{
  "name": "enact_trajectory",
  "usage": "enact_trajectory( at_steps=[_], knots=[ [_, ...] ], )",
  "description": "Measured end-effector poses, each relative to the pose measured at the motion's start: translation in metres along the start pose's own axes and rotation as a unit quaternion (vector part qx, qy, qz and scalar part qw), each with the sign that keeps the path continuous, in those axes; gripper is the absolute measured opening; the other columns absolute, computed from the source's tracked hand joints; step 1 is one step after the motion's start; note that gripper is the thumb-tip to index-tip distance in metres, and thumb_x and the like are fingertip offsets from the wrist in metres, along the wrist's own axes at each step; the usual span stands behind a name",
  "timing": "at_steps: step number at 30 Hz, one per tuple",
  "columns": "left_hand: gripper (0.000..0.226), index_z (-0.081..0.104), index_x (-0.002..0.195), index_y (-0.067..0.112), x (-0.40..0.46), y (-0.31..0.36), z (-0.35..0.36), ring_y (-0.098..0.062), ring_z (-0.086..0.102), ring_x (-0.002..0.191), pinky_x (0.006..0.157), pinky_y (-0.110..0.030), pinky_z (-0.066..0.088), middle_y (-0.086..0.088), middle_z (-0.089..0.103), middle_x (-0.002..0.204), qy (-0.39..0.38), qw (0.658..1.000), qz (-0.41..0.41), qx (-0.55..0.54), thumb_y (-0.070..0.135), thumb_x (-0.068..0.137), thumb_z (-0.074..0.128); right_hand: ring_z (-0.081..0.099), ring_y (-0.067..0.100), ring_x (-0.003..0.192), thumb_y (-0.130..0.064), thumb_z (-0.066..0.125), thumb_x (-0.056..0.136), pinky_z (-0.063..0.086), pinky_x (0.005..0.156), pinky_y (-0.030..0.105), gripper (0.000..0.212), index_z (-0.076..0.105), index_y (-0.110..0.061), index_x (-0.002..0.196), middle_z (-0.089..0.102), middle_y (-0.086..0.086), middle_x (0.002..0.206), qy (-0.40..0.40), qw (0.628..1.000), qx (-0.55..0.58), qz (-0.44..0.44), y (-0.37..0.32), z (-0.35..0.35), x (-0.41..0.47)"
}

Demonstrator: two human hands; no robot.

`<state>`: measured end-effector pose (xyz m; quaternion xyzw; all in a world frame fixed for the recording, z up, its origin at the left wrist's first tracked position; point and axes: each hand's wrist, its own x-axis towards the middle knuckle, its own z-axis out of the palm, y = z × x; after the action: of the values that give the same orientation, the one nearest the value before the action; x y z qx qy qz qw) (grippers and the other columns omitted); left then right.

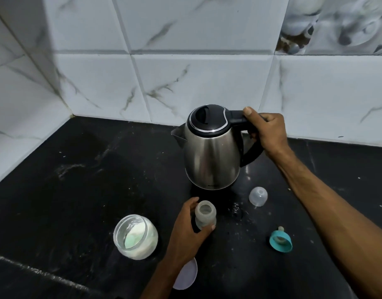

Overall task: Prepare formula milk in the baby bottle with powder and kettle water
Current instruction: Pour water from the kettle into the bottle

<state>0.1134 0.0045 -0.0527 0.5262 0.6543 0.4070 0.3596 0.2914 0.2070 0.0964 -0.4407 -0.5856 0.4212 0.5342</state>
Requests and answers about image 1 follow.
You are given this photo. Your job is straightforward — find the person's right hand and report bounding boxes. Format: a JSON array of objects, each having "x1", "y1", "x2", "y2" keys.
[{"x1": 242, "y1": 106, "x2": 293, "y2": 164}]

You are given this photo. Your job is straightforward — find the person's left hand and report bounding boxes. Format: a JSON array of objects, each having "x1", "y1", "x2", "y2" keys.
[{"x1": 164, "y1": 197, "x2": 217, "y2": 271}]

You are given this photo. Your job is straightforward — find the teal bottle nipple ring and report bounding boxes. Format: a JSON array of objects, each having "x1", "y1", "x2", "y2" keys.
[{"x1": 269, "y1": 226, "x2": 294, "y2": 253}]

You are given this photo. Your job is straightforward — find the steel electric kettle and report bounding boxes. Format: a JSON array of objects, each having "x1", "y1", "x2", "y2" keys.
[{"x1": 171, "y1": 104, "x2": 266, "y2": 191}]

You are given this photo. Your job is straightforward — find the small teal measuring scoop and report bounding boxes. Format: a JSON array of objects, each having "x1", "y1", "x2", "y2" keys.
[{"x1": 125, "y1": 228, "x2": 146, "y2": 250}]

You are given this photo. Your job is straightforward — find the white jar lid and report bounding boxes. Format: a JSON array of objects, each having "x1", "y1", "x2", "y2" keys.
[{"x1": 173, "y1": 257, "x2": 198, "y2": 291}]

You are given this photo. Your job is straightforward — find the clear dome bottle cap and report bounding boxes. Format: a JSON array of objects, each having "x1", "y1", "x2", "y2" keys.
[{"x1": 249, "y1": 187, "x2": 269, "y2": 207}]

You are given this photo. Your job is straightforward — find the person's right forearm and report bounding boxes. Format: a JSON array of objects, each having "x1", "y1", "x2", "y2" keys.
[{"x1": 276, "y1": 151, "x2": 382, "y2": 299}]

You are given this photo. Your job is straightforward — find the clear baby bottle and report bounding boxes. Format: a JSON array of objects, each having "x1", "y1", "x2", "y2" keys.
[{"x1": 195, "y1": 201, "x2": 217, "y2": 230}]

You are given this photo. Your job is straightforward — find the glass jar of white powder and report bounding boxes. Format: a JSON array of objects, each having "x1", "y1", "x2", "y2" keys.
[{"x1": 113, "y1": 214, "x2": 159, "y2": 260}]

